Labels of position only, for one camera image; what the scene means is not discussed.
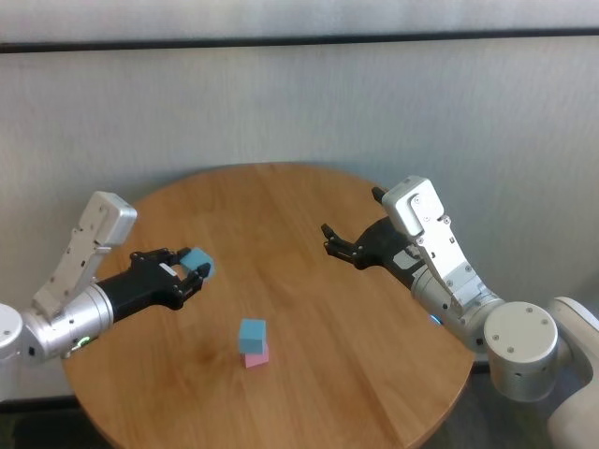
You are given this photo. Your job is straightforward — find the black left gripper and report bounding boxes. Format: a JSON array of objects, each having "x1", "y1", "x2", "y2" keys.
[{"x1": 97, "y1": 247, "x2": 212, "y2": 324}]

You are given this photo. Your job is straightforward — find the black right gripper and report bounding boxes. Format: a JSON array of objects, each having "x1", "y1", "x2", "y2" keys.
[{"x1": 320, "y1": 186, "x2": 427, "y2": 287}]

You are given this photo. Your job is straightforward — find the blue cube block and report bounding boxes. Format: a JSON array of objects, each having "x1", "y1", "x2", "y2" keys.
[
  {"x1": 238, "y1": 319, "x2": 268, "y2": 355},
  {"x1": 180, "y1": 247, "x2": 217, "y2": 278}
]

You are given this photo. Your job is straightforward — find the pink cube block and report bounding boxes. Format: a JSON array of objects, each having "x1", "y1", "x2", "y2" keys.
[{"x1": 241, "y1": 346, "x2": 270, "y2": 369}]

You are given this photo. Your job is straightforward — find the black horizontal wall strip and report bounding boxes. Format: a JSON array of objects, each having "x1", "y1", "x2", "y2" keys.
[{"x1": 0, "y1": 26, "x2": 599, "y2": 54}]

